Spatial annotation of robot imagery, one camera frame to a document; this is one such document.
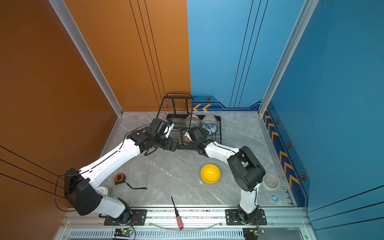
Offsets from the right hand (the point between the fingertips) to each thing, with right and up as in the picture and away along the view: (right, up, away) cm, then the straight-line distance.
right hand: (198, 133), depth 95 cm
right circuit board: (+28, -45, -25) cm, 58 cm away
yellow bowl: (+7, -22, -10) cm, 26 cm away
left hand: (-14, -3, -13) cm, 20 cm away
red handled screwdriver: (-10, -41, -22) cm, 47 cm away
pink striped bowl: (-2, +12, +13) cm, 18 cm away
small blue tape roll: (+41, -34, -15) cm, 56 cm away
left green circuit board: (-34, -46, -25) cm, 62 cm away
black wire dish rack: (-14, +18, +14) cm, 27 cm away
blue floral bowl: (+9, +6, +10) cm, 15 cm away
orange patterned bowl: (-7, -3, -9) cm, 12 cm away
